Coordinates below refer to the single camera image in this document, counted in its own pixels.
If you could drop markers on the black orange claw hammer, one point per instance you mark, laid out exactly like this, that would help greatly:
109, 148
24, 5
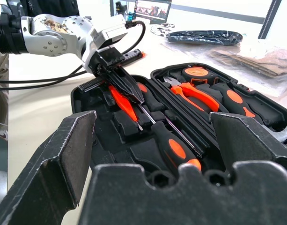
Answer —
237, 99

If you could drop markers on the black orange tape measure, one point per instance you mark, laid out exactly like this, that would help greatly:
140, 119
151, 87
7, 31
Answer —
197, 73

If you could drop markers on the person in beige trousers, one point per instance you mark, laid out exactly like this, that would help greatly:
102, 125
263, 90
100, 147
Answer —
0, 93

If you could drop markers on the slim orange screwdriver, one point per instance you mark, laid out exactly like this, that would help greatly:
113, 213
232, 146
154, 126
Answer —
124, 105

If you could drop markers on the black plastic tool case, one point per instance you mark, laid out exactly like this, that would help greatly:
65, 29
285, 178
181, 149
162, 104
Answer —
124, 126

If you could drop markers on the open laptop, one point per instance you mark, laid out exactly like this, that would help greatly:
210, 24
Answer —
152, 10

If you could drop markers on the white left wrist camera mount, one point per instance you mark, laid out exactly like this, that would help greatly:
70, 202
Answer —
110, 35

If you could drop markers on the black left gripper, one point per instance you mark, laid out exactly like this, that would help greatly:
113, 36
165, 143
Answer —
108, 61

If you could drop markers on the small black device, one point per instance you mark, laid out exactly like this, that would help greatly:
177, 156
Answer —
121, 8

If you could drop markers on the dark fabric in plastic bag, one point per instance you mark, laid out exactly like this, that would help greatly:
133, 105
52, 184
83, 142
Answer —
204, 37

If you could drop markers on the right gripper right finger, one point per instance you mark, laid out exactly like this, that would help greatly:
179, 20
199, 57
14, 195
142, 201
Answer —
246, 138

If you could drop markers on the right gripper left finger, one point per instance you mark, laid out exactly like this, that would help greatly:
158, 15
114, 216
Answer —
52, 164

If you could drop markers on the black robot torso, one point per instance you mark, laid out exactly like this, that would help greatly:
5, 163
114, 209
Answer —
52, 7

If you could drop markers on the brown fibre pads in bag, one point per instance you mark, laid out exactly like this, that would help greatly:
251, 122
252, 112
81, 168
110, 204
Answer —
251, 62

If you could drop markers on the small teal bottle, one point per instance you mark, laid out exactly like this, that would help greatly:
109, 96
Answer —
131, 16

